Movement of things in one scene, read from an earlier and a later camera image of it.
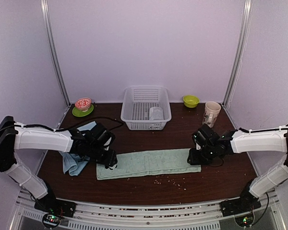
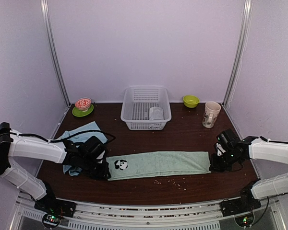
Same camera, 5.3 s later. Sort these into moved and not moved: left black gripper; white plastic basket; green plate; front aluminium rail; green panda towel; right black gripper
Moved: right black gripper; left black gripper
Not moved: green panda towel; front aluminium rail; white plastic basket; green plate
